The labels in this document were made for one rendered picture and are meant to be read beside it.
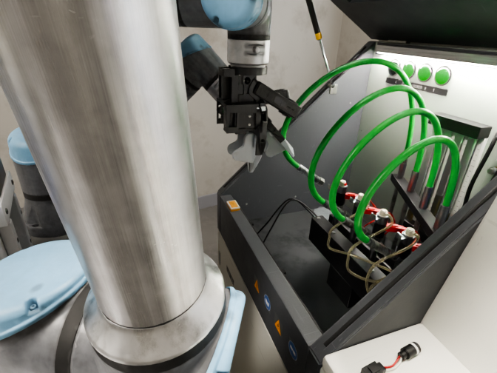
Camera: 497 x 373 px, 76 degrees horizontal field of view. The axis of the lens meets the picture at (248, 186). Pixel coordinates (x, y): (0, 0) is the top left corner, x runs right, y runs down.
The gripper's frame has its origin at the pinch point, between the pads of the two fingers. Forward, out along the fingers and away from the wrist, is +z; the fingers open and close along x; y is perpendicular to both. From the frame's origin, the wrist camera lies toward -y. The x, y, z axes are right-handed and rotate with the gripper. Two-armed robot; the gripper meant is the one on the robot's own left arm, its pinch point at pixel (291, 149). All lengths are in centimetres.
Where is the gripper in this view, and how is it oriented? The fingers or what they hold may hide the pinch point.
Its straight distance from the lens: 81.4
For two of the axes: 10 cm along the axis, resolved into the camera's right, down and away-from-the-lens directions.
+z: 6.7, 7.1, 2.0
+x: 0.3, 2.4, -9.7
